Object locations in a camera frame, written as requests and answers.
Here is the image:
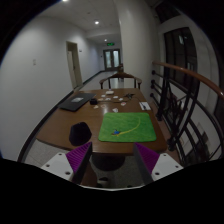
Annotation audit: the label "wooden armchair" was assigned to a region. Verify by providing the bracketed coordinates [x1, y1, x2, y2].
[98, 70, 143, 90]

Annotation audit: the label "black closed laptop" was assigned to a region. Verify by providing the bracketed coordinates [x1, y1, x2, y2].
[58, 92, 97, 113]

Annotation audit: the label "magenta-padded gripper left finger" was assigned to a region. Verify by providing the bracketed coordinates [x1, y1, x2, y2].
[40, 141, 94, 185]

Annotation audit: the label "glass double door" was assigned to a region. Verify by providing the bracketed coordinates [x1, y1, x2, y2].
[102, 48, 122, 72]

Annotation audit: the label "recessed ceiling lights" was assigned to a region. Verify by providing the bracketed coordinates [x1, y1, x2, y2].
[60, 0, 101, 26]

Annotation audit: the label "black railing with wooden handrail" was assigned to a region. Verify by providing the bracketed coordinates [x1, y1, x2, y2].
[150, 60, 224, 168]

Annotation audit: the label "dark transom window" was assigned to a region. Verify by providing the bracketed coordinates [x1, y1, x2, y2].
[155, 1, 183, 24]

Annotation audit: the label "white notepad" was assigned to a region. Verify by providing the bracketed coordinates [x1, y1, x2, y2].
[138, 101, 152, 112]

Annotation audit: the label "green printed mouse pad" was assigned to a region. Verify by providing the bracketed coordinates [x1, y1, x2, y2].
[97, 112, 158, 144]

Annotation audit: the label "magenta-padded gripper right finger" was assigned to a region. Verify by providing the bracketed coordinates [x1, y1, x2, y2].
[133, 142, 184, 185]

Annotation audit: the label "open side doorway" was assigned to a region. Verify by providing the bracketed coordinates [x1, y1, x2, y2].
[65, 40, 83, 90]

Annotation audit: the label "black computer mouse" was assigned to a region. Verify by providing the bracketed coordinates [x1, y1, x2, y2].
[68, 121, 93, 147]

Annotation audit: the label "dark framed window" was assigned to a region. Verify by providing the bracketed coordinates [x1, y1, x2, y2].
[163, 27, 198, 84]

